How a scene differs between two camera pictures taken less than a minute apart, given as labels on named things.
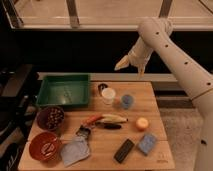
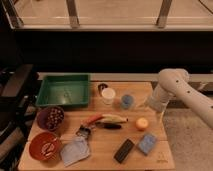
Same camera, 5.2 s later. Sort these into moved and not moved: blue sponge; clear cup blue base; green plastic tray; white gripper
Moved: white gripper
Not moved: blue sponge; clear cup blue base; green plastic tray
